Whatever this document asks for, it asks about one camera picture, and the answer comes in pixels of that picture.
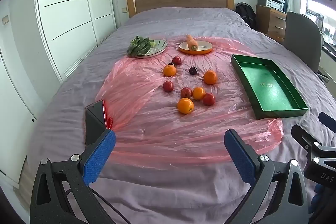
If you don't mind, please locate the pink plastic sheet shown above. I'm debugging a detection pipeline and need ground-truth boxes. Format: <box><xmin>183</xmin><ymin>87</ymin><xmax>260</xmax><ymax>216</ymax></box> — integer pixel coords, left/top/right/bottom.
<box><xmin>95</xmin><ymin>35</ymin><xmax>284</xmax><ymax>169</ymax></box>

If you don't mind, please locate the white desk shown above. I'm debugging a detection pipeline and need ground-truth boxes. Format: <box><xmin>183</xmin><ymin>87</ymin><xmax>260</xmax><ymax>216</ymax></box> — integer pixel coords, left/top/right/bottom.
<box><xmin>319</xmin><ymin>30</ymin><xmax>336</xmax><ymax>58</ymax></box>

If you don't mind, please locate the carrot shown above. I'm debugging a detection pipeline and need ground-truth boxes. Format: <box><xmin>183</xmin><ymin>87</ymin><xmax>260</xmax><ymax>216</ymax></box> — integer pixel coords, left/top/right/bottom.
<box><xmin>186</xmin><ymin>34</ymin><xmax>199</xmax><ymax>52</ymax></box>

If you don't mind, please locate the person's right hand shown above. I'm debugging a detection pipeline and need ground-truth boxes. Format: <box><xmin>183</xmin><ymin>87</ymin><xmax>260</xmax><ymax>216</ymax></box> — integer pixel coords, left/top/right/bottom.
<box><xmin>310</xmin><ymin>183</ymin><xmax>326</xmax><ymax>215</ymax></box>

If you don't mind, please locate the orange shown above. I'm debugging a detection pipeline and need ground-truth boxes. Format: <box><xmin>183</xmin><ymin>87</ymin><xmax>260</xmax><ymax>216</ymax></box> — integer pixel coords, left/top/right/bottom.
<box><xmin>203</xmin><ymin>70</ymin><xmax>218</xmax><ymax>85</ymax></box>
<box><xmin>163</xmin><ymin>64</ymin><xmax>177</xmax><ymax>77</ymax></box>
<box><xmin>192</xmin><ymin>87</ymin><xmax>206</xmax><ymax>101</ymax></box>
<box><xmin>177</xmin><ymin>98</ymin><xmax>195</xmax><ymax>115</ymax></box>

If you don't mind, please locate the grey white printer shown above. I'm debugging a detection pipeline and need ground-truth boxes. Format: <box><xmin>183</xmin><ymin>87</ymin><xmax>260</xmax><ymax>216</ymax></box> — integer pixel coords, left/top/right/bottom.
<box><xmin>257</xmin><ymin>0</ymin><xmax>285</xmax><ymax>12</ymax></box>

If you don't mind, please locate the grey chair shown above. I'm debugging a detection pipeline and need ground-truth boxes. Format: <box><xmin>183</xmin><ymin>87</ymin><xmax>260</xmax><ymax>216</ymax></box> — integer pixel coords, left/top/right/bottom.
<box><xmin>284</xmin><ymin>11</ymin><xmax>330</xmax><ymax>83</ymax></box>

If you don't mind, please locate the leafy green vegetable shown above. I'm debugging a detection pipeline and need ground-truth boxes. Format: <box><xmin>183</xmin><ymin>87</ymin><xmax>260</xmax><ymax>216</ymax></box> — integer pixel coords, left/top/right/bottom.
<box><xmin>127</xmin><ymin>35</ymin><xmax>156</xmax><ymax>56</ymax></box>

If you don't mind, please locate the green tray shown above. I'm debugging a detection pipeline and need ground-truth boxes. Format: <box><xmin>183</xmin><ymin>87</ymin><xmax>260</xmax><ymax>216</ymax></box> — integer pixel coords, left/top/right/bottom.
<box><xmin>231</xmin><ymin>54</ymin><xmax>309</xmax><ymax>120</ymax></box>

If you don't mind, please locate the orange rimmed plate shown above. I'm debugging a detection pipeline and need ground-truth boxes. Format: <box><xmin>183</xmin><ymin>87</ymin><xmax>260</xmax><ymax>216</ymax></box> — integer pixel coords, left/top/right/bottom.
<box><xmin>178</xmin><ymin>40</ymin><xmax>214</xmax><ymax>56</ymax></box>

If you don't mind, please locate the white wardrobe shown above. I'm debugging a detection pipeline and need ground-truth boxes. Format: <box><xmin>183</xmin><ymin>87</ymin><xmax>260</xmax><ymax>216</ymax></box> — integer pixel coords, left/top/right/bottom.
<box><xmin>34</xmin><ymin>0</ymin><xmax>117</xmax><ymax>83</ymax></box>

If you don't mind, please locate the black backpack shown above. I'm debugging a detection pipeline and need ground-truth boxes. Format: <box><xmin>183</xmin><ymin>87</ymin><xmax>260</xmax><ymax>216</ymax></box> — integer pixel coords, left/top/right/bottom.
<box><xmin>235</xmin><ymin>3</ymin><xmax>257</xmax><ymax>29</ymax></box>

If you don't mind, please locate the silver patterned plate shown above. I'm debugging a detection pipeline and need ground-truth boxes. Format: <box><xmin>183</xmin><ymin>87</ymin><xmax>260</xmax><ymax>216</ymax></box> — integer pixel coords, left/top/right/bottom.
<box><xmin>128</xmin><ymin>39</ymin><xmax>168</xmax><ymax>59</ymax></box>

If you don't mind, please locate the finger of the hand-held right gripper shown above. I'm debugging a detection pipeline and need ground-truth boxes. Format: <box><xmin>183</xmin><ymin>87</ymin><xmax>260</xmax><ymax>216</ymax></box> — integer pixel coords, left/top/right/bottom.
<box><xmin>291</xmin><ymin>124</ymin><xmax>322</xmax><ymax>155</ymax></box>
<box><xmin>318</xmin><ymin>112</ymin><xmax>336</xmax><ymax>132</ymax></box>

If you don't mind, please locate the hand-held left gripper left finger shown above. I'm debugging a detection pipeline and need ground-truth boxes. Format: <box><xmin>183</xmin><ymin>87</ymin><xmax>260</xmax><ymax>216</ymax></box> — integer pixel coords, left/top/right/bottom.
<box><xmin>30</xmin><ymin>129</ymin><xmax>116</xmax><ymax>224</ymax></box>

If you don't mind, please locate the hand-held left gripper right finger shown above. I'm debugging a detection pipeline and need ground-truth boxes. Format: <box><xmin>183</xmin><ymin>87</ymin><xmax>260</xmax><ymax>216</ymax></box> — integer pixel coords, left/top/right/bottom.
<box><xmin>224</xmin><ymin>129</ymin><xmax>309</xmax><ymax>224</ymax></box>

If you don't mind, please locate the black phone with red case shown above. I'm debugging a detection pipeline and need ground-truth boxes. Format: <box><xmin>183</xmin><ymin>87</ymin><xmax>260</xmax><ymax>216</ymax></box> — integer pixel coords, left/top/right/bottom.
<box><xmin>84</xmin><ymin>99</ymin><xmax>114</xmax><ymax>147</ymax></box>

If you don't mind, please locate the wooden drawer cabinet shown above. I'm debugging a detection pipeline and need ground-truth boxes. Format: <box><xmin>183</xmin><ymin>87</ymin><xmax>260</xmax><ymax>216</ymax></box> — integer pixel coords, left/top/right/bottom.
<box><xmin>256</xmin><ymin>5</ymin><xmax>287</xmax><ymax>43</ymax></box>

